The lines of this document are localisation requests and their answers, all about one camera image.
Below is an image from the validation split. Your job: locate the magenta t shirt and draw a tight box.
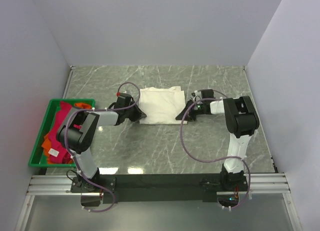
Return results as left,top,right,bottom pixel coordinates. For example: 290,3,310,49
41,101,73,165

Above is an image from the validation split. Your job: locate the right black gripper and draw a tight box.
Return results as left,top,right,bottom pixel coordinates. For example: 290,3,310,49
176,99,206,122

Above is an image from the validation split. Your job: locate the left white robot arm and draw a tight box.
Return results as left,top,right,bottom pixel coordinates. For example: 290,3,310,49
56,92,147,192

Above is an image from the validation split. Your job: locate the black base beam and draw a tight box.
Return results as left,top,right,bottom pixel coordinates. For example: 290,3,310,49
69,172,248,205

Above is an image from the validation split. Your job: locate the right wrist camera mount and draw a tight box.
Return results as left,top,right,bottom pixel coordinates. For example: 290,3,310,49
191,90,202,98

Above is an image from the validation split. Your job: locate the orange t shirt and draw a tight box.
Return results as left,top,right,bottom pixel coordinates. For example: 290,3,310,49
41,102,92,164

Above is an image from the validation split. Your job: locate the aluminium frame rail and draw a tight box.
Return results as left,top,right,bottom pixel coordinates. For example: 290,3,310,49
15,173,303,231

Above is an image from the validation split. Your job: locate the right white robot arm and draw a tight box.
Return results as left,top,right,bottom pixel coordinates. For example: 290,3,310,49
175,89,260,191

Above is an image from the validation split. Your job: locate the white t shirt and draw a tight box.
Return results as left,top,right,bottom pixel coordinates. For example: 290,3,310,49
138,86,186,125

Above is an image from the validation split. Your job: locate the green plastic bin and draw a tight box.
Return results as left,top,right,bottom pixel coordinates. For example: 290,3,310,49
28,98,96,168

